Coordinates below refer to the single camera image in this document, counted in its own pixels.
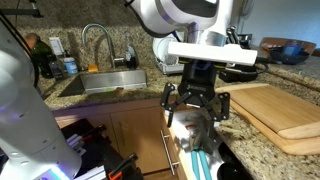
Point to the dark blue bowl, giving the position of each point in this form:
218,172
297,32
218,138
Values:
288,56

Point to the orange sponge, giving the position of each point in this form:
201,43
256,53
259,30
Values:
93,68

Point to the clear dish soap bottle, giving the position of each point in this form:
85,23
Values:
131,56

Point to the wooden base cabinet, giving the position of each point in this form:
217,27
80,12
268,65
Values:
136,133

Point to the green mesh scrubber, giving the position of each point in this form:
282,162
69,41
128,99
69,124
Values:
110,90

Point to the stainless steel sink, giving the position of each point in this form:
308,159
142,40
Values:
113,80

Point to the small blue label container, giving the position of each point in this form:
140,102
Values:
70,66

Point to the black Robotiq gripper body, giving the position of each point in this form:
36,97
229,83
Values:
198,83

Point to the black knife block with knives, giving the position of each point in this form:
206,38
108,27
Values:
240,76

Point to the black and orange clamp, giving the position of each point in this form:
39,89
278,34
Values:
95,131
121,165

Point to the white dinner plate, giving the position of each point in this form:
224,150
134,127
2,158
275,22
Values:
161,50

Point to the wooden kitchen drawer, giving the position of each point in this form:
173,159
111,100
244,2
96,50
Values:
176,146

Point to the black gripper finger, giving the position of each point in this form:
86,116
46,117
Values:
167,96
224,106

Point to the small wooden cutting board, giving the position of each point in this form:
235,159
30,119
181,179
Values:
273,106

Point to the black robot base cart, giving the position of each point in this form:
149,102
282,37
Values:
93,150

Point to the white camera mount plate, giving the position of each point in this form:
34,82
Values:
213,53

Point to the steel kitchen faucet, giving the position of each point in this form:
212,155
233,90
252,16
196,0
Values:
110,43

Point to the red and white packet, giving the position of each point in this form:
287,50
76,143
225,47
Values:
190,127

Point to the clear plastic bag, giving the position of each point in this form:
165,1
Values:
204,138

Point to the dark green bottle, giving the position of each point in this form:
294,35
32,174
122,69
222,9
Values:
43,56

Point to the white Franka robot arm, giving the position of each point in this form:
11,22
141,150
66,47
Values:
20,100

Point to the black round plastic lid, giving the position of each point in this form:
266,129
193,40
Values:
231,173

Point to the large wooden cutting board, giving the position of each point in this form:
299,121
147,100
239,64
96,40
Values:
293,145

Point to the white wall outlet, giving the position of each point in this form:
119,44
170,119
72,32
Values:
56,46

